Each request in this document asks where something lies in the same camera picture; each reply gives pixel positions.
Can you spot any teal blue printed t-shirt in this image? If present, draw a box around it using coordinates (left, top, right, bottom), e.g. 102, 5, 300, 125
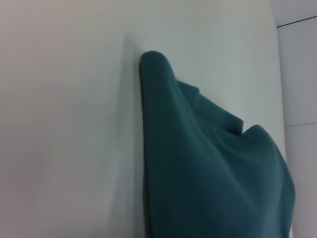
139, 50, 297, 238

